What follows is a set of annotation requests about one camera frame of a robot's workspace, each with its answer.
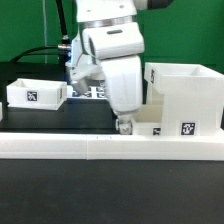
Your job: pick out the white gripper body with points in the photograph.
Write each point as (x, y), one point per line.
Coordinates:
(123, 77)

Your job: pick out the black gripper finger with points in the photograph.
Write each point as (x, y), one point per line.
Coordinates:
(124, 124)

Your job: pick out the white front drawer box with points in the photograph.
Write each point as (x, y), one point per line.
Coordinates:
(147, 120)

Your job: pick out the white drawer box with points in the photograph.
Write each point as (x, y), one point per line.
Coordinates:
(147, 120)
(36, 94)

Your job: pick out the white drawer cabinet frame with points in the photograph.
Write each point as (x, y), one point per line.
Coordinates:
(191, 96)

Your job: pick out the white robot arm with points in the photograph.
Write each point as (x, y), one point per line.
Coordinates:
(102, 13)

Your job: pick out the white rear drawer box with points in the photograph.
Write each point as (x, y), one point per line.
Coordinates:
(36, 94)

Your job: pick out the white marker tag sheet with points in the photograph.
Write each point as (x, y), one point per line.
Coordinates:
(94, 92)

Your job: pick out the white L-shaped table fence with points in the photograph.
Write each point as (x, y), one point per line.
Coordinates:
(110, 147)

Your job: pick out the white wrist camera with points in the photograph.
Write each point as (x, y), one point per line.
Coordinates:
(113, 41)

